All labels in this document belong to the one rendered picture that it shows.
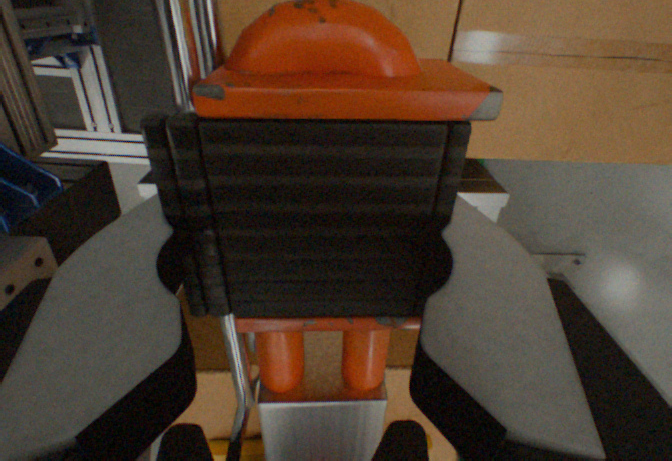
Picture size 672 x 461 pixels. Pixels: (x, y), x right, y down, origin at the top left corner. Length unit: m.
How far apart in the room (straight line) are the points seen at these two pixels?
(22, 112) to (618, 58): 0.92
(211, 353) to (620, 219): 1.71
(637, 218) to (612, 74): 1.17
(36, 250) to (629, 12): 0.88
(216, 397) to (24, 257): 0.24
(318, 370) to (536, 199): 1.47
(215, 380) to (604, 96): 0.79
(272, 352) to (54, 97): 1.13
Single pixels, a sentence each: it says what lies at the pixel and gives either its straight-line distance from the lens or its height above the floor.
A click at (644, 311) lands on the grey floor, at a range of 2.41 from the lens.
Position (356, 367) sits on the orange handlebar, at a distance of 0.18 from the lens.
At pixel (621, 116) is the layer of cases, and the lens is 0.88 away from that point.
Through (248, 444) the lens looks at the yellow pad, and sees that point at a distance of 0.55.
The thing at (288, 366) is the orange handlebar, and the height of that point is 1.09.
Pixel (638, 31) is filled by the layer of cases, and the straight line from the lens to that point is 0.84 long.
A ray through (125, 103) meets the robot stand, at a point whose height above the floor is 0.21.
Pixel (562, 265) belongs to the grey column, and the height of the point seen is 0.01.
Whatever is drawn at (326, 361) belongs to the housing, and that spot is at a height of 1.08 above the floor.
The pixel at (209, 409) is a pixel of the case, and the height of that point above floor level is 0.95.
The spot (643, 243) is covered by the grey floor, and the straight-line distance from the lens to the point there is 2.05.
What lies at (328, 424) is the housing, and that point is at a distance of 0.20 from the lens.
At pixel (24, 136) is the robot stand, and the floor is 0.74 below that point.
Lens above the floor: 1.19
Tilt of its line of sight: 59 degrees down
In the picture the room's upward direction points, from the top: 176 degrees clockwise
